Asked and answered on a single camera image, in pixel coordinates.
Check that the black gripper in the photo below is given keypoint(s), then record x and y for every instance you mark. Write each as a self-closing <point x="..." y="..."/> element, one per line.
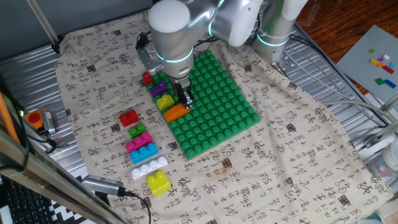
<point x="181" y="86"/>

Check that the orange block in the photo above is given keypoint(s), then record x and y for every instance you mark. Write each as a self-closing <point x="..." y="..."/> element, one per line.
<point x="175" y="113"/>

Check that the small yellow block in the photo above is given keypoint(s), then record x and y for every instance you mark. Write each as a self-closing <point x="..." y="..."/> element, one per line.
<point x="164" y="102"/>

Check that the purple block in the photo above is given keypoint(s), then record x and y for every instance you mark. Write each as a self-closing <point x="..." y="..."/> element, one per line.
<point x="158" y="89"/>

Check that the small red one-stud block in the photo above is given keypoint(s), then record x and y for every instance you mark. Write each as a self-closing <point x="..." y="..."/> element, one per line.
<point x="147" y="78"/>

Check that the red two-stud block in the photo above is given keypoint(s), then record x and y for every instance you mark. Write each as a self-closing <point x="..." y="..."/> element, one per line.
<point x="129" y="119"/>

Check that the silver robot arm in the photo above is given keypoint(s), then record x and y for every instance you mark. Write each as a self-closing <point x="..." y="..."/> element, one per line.
<point x="174" y="31"/>

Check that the green studded baseplate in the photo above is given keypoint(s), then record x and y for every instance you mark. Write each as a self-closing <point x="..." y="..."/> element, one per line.
<point x="217" y="112"/>

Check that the green two-stud block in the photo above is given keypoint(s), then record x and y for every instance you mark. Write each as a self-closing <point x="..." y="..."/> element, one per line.
<point x="136" y="131"/>

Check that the pink three-stud block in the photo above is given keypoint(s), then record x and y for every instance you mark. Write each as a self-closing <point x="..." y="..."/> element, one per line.
<point x="138" y="142"/>

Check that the blue three-stud block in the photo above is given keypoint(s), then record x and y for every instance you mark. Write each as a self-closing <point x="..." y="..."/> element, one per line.
<point x="143" y="154"/>

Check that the white four-stud block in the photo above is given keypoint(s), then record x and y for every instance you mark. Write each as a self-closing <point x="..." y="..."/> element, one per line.
<point x="147" y="168"/>

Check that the large yellow two-stud block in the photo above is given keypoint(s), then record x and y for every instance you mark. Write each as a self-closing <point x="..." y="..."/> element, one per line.
<point x="158" y="185"/>

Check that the beige calligraphy print cloth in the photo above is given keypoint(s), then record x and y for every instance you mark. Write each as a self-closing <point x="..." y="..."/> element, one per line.
<point x="280" y="155"/>

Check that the silver metal box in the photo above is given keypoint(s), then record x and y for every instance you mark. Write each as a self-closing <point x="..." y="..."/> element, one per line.
<point x="48" y="122"/>

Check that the black rod clamp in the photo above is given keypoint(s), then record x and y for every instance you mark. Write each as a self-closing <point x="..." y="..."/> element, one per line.
<point x="56" y="46"/>

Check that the grey slanted rod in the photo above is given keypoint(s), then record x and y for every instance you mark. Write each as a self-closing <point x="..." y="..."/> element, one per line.
<point x="43" y="23"/>

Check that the black white pattern board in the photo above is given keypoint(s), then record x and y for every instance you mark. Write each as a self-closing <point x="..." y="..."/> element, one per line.
<point x="66" y="214"/>

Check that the grey flat brick baseplate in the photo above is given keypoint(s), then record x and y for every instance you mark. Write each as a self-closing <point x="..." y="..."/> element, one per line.
<point x="357" y="65"/>

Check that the orange pole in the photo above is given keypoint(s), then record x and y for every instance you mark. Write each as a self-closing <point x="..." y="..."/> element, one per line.
<point x="7" y="121"/>

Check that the black keyboard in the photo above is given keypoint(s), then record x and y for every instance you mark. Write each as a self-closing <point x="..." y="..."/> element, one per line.
<point x="25" y="205"/>

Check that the tiny yellow brick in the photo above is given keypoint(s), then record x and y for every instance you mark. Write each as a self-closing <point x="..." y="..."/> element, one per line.
<point x="374" y="62"/>

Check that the flat green brick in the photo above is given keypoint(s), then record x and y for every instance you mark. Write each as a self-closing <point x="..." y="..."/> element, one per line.
<point x="379" y="81"/>

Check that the tiny orange brick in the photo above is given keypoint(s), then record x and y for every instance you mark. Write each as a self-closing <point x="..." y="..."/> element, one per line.
<point x="381" y="64"/>

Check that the flat red brick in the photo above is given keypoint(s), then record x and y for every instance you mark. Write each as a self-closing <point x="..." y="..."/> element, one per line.
<point x="388" y="69"/>

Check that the tiny white brick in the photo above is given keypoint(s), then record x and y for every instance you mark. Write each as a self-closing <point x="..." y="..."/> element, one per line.
<point x="386" y="57"/>

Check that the flat blue brick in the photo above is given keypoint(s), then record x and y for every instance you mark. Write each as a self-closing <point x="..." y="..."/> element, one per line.
<point x="390" y="83"/>

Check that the tiny cyan brick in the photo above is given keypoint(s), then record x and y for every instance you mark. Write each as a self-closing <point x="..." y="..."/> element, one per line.
<point x="392" y="65"/>

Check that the clear plastic jar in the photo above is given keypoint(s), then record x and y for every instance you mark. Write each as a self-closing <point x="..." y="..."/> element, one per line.
<point x="387" y="163"/>

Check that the teal round container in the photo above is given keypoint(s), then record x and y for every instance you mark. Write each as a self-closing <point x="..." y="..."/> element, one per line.
<point x="373" y="219"/>

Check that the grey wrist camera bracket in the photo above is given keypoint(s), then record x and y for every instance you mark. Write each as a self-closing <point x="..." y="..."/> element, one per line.
<point x="149" y="59"/>

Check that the grey depth camera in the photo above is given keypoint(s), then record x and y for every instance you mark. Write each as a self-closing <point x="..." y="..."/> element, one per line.
<point x="102" y="185"/>

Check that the blurred metal frame bar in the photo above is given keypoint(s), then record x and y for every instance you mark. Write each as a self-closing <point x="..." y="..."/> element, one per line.
<point x="46" y="183"/>

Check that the aluminium bar with bracket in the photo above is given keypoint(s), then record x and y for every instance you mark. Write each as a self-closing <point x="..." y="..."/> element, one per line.
<point x="381" y="135"/>

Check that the aluminium frame bar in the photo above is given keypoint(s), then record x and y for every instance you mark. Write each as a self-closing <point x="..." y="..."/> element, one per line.
<point x="390" y="102"/>

